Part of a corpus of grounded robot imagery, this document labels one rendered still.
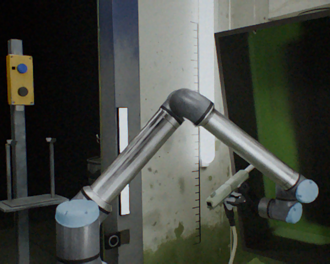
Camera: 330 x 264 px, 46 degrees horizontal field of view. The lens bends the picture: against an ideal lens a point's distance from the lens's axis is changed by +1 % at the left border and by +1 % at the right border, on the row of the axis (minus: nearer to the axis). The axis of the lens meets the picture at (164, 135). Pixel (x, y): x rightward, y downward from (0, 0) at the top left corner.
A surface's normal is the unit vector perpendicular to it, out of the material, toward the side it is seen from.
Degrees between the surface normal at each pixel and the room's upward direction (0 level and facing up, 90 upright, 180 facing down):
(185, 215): 90
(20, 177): 90
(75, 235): 90
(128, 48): 90
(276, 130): 102
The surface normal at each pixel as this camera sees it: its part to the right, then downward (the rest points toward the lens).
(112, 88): -0.77, 0.04
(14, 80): 0.63, 0.03
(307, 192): 0.20, 0.10
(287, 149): -0.69, 0.25
